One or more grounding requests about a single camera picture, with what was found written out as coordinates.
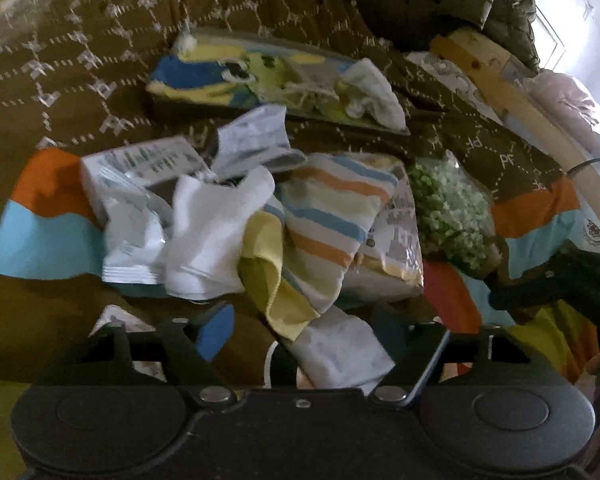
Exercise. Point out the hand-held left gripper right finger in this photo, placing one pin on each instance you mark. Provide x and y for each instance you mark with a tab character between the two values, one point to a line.
425	360

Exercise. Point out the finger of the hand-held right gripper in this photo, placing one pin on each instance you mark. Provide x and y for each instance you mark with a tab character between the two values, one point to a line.
535	294

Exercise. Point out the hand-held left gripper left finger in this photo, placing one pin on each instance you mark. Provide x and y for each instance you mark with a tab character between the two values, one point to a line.
215	332

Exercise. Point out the white ribbed sock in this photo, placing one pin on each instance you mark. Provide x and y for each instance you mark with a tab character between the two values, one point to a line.
340	350

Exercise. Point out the colourful printed storage box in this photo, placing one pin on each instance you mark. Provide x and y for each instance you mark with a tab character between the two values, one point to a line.
205	75

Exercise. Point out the orange blue colour-block cloth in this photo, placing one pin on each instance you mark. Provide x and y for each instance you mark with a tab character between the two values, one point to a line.
35	240
535	210

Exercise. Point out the plain white sock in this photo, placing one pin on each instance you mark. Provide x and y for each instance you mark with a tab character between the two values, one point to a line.
205	240

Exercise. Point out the white paper packet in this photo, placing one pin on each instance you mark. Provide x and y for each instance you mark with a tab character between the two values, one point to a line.
110	316

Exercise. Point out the clear packet with yellow contents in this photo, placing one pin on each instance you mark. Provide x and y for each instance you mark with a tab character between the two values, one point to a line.
395	255

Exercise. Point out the white crinkled snack packet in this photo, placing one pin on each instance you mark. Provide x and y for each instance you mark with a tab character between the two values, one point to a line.
130	250

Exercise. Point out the green dotted plastic bag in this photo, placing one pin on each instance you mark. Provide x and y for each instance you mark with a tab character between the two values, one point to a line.
450	210

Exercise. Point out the pastel striped sock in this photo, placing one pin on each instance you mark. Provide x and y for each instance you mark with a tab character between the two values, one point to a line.
325	210

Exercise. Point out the pale pink cloth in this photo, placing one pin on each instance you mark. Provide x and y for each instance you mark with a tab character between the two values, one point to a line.
570	105

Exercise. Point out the wooden beam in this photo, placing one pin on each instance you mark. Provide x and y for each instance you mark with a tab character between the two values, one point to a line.
505	95

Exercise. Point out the white grey folded packet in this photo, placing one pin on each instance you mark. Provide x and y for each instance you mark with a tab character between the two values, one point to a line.
255	135

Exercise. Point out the white patterned bed sheet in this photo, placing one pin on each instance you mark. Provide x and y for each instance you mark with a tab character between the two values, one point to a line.
447	72

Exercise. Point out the brown printed blanket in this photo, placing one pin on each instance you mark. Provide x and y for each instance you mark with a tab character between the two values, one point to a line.
105	110

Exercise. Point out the green quilted jacket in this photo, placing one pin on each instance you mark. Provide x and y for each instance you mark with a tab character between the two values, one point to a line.
430	5

